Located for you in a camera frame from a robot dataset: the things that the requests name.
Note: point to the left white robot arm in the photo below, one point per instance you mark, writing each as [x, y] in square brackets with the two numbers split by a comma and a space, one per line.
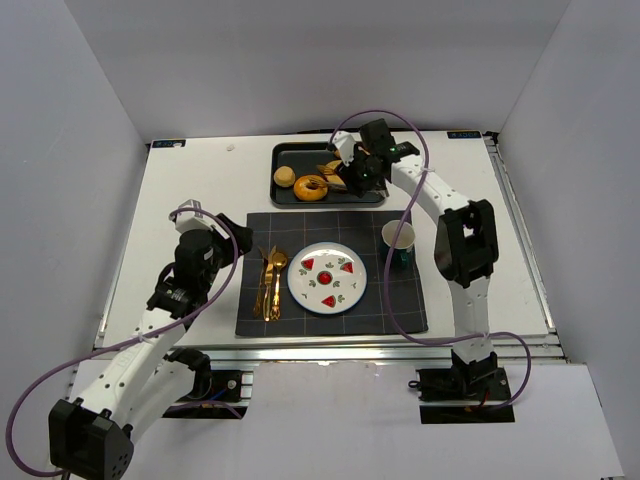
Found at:
[93, 436]

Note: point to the white strawberry plate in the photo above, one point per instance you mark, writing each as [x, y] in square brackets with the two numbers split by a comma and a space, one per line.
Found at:
[327, 278]

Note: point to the glazed donut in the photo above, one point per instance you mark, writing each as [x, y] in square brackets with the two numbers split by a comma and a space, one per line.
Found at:
[310, 188]

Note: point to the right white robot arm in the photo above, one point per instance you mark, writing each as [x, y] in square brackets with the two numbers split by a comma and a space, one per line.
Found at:
[465, 248]

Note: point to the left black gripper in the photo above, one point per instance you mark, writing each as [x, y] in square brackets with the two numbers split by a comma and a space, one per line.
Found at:
[232, 235]

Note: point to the gold knife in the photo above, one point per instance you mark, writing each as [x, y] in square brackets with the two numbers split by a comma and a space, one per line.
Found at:
[270, 301]

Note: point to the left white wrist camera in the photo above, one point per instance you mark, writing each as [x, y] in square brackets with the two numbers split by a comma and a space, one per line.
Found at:
[189, 217]

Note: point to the small round bun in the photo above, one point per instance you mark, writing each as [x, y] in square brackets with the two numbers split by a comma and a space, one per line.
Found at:
[284, 177]

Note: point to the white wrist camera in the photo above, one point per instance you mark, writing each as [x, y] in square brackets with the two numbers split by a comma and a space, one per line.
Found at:
[189, 217]
[340, 140]

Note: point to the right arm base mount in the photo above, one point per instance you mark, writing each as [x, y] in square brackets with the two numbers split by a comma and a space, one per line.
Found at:
[444, 401]

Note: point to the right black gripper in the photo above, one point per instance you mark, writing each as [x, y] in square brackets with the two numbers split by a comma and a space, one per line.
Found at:
[360, 176]

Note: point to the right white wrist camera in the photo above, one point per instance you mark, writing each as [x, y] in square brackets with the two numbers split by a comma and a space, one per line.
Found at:
[340, 140]

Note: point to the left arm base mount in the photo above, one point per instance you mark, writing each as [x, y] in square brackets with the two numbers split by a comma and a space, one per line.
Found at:
[227, 398]

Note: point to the green mug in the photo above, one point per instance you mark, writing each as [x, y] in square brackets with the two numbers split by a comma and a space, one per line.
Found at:
[404, 244]

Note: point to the brown bread slice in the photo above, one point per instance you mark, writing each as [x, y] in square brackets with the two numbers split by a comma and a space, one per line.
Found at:
[334, 182]

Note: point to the striped bread roll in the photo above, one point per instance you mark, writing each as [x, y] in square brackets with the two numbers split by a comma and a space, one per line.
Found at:
[348, 155]

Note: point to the metal tongs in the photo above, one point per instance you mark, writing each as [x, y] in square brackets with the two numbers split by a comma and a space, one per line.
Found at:
[378, 188]

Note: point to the black baking tray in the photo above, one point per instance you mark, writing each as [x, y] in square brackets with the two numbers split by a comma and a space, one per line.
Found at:
[302, 158]

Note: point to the gold spoon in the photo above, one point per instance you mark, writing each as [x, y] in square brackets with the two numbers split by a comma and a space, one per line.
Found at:
[280, 261]

